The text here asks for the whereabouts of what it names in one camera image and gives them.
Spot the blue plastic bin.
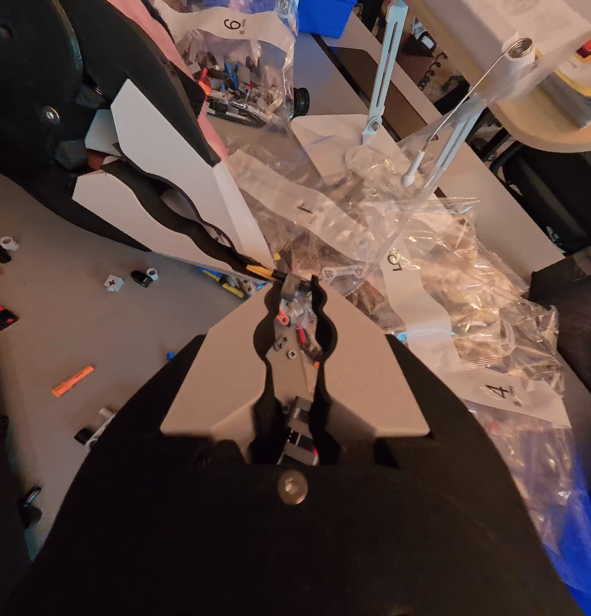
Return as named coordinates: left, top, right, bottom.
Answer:
left=298, top=0, right=359, bottom=37
left=541, top=476, right=591, bottom=616

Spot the grey double-hole lego connector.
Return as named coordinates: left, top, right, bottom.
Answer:
left=74, top=406, right=115, bottom=450

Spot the clear bag of mixed parts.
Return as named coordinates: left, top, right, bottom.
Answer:
left=153, top=0, right=296, bottom=128

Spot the white car print box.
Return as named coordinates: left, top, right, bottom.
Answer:
left=420, top=0, right=591, bottom=56

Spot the yellow instruction booklet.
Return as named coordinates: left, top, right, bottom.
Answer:
left=538, top=29, right=591, bottom=128

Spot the person's left hand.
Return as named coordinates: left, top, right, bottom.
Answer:
left=107, top=0, right=230, bottom=164

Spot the metal rod with white tip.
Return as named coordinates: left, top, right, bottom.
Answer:
left=401, top=38, right=534, bottom=187

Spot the small grey lego assembly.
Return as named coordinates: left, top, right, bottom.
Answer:
left=245, top=262, right=321, bottom=299

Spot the small black clip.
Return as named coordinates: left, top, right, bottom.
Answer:
left=19, top=486, right=43, bottom=527

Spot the dark lego set box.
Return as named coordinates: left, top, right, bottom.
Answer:
left=528, top=243, right=591, bottom=400

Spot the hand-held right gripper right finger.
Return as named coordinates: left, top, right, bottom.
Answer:
left=302, top=274, right=430, bottom=465

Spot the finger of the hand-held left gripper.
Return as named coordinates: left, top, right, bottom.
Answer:
left=110, top=79, right=277, bottom=271
left=72, top=161, right=277, bottom=285

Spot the orange lego pin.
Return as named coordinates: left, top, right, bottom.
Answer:
left=51, top=365, right=95, bottom=398

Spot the round table with wooden edge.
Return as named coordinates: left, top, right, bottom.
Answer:
left=406, top=0, right=591, bottom=154

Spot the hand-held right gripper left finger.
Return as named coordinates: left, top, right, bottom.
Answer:
left=161, top=281, right=283, bottom=463

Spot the pile of clear lego bags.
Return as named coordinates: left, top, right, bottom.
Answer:
left=223, top=130, right=591, bottom=578

